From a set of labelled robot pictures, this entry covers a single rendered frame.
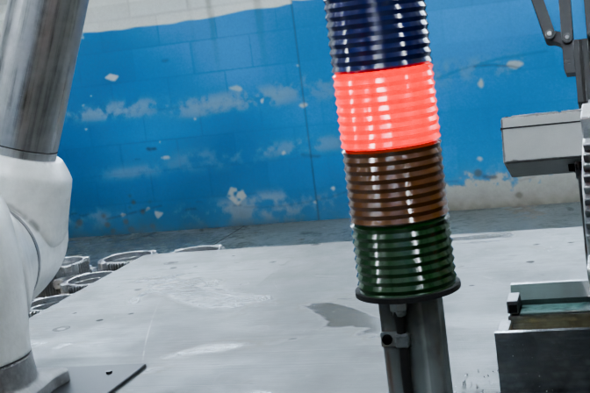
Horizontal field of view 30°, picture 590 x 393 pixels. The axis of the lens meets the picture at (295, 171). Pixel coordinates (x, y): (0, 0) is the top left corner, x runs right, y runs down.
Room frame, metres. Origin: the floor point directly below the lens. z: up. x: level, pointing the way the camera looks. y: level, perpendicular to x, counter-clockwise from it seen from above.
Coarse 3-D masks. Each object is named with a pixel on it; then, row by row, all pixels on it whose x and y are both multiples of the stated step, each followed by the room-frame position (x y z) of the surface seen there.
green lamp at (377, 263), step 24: (360, 240) 0.64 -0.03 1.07; (384, 240) 0.62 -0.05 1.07; (408, 240) 0.62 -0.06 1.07; (432, 240) 0.63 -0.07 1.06; (360, 264) 0.64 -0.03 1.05; (384, 264) 0.63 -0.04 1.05; (408, 264) 0.62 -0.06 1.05; (432, 264) 0.63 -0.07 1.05; (360, 288) 0.64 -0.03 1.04; (384, 288) 0.63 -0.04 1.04; (408, 288) 0.62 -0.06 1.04; (432, 288) 0.62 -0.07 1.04
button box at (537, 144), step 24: (504, 120) 1.13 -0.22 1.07; (528, 120) 1.12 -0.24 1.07; (552, 120) 1.12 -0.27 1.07; (576, 120) 1.11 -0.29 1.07; (504, 144) 1.12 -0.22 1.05; (528, 144) 1.12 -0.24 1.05; (552, 144) 1.11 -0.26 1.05; (576, 144) 1.10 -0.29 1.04; (528, 168) 1.14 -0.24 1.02; (552, 168) 1.14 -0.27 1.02
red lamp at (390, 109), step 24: (384, 72) 0.62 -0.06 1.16; (408, 72) 0.62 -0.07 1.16; (432, 72) 0.64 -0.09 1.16; (336, 96) 0.65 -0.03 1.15; (360, 96) 0.63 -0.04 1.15; (384, 96) 0.62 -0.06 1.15; (408, 96) 0.62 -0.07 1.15; (432, 96) 0.64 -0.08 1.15; (360, 120) 0.63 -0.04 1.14; (384, 120) 0.62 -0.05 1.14; (408, 120) 0.62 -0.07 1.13; (432, 120) 0.63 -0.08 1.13; (360, 144) 0.63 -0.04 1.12; (384, 144) 0.62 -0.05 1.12; (408, 144) 0.62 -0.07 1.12
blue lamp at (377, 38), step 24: (336, 0) 0.63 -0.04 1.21; (360, 0) 0.62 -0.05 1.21; (384, 0) 0.62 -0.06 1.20; (408, 0) 0.63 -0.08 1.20; (336, 24) 0.64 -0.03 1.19; (360, 24) 0.62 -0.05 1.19; (384, 24) 0.62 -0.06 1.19; (408, 24) 0.63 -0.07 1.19; (336, 48) 0.64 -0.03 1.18; (360, 48) 0.63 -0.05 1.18; (384, 48) 0.62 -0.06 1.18; (408, 48) 0.63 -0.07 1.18; (336, 72) 0.64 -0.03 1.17; (360, 72) 0.63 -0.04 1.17
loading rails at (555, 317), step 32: (512, 288) 1.00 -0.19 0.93; (544, 288) 0.99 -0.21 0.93; (576, 288) 0.98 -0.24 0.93; (512, 320) 0.96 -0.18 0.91; (544, 320) 0.95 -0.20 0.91; (576, 320) 0.94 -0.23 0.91; (512, 352) 0.85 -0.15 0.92; (544, 352) 0.85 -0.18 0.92; (576, 352) 0.84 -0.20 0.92; (512, 384) 0.85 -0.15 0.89; (544, 384) 0.85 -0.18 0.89; (576, 384) 0.84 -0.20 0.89
